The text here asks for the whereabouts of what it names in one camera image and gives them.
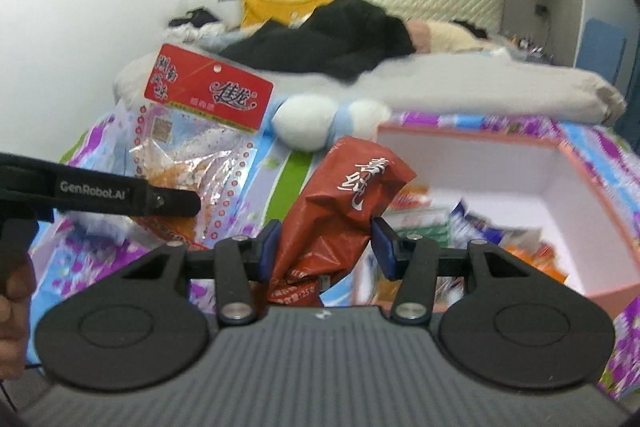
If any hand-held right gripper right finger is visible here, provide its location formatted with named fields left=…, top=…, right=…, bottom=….
left=371, top=217, right=532, bottom=327

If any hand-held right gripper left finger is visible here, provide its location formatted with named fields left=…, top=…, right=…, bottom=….
left=120, top=219, right=283, bottom=327

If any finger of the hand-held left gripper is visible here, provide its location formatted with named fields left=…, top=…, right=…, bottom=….
left=147, top=184, right=202, bottom=219

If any green edged snack packet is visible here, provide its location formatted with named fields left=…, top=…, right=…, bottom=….
left=387, top=192, right=451, bottom=248

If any brown red snack bag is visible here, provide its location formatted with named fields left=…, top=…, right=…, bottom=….
left=267, top=136, right=418, bottom=308

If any blue and white snack bag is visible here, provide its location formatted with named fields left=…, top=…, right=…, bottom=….
left=450, top=202, right=543, bottom=248

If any clear snack packet red header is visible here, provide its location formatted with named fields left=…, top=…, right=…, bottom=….
left=129, top=43, right=275, bottom=253

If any pink cardboard box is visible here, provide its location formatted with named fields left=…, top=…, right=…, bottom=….
left=375, top=123, right=640, bottom=314

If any person's left hand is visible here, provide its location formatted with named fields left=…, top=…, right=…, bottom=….
left=0, top=252, right=39, bottom=380

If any white and blue plush toy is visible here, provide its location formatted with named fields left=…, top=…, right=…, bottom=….
left=272, top=94, right=393, bottom=152

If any pile of mixed clothes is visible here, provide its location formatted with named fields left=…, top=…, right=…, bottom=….
left=167, top=8, right=223, bottom=42

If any grey duvet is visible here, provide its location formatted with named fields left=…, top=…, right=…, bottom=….
left=114, top=52, right=627, bottom=125

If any black clothes heap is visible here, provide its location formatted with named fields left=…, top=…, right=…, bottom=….
left=220, top=0, right=416, bottom=82

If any pink pillow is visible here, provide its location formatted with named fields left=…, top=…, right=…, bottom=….
left=407, top=19, right=433, bottom=52

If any beige pillow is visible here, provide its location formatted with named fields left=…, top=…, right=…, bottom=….
left=427, top=21, right=488, bottom=52

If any yellow pillow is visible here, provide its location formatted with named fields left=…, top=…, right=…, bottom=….
left=241, top=0, right=343, bottom=28

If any dark cloth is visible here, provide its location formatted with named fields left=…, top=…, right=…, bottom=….
left=450, top=19, right=490, bottom=42

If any purple floral bed sheet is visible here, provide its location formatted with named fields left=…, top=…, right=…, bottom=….
left=27, top=104, right=640, bottom=400

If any group of small bottles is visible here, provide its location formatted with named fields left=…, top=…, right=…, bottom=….
left=510, top=34, right=553, bottom=62

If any blue chair back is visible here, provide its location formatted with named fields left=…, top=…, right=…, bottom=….
left=580, top=18, right=628, bottom=88

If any thin black cable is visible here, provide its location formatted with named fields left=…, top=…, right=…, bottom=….
left=0, top=364, right=43, bottom=410

